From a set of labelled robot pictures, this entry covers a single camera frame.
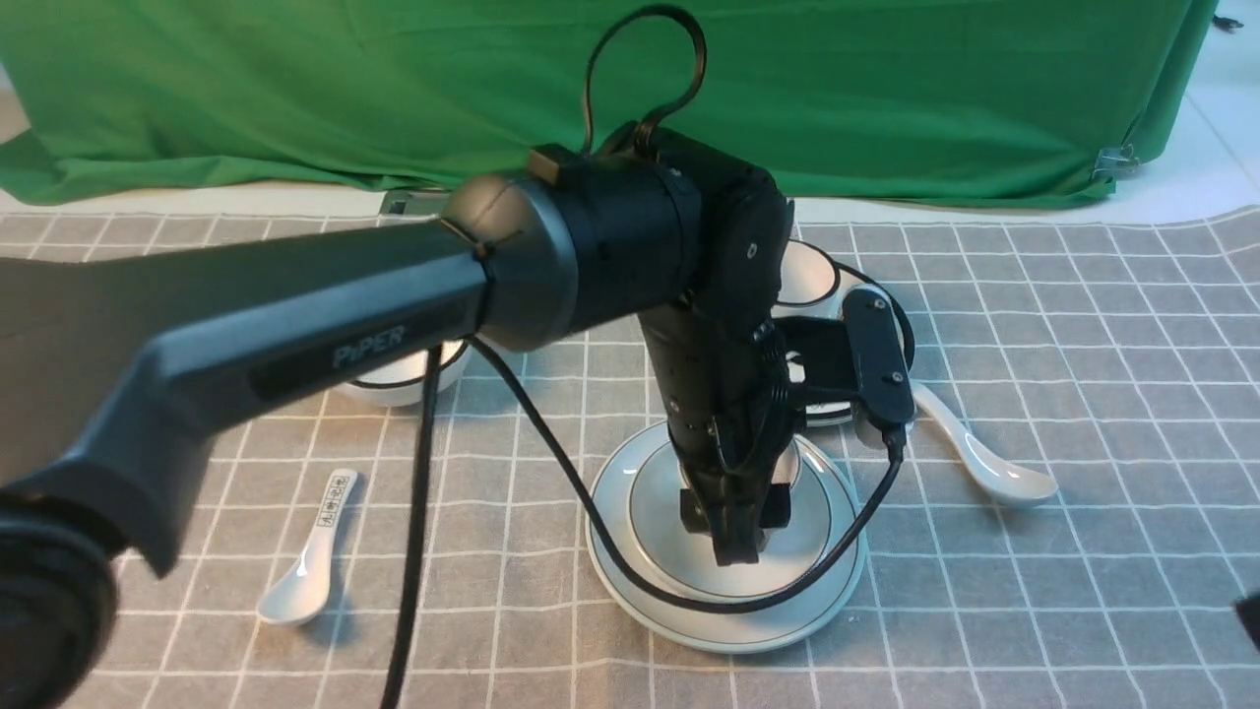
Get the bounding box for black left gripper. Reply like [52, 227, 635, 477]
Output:
[638, 302, 853, 568]

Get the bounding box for grey rimmed white bowl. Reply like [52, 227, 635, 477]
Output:
[627, 436, 853, 603]

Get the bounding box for plain white ceramic spoon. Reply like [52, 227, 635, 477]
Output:
[911, 382, 1058, 508]

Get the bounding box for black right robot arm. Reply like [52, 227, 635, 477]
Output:
[743, 502, 1257, 672]

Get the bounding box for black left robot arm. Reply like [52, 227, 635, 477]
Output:
[3, 123, 862, 708]

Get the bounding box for large grey rimmed plate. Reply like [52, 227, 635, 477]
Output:
[587, 423, 868, 655]

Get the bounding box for black rimmed white cup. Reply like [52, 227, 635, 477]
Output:
[771, 239, 843, 320]

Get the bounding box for black rimmed cartoon plate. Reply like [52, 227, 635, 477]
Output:
[788, 259, 916, 427]

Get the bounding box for grey checked tablecloth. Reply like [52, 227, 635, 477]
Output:
[0, 207, 1260, 709]

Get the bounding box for black rimmed white bowl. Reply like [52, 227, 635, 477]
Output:
[334, 341, 470, 408]

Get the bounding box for white spoon with print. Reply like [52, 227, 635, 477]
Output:
[256, 468, 360, 627]

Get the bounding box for metal binder clip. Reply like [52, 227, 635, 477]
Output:
[1091, 144, 1143, 181]

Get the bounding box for green backdrop cloth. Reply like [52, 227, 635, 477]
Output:
[1, 1, 1216, 208]

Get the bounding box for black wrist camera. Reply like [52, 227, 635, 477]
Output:
[840, 286, 916, 452]

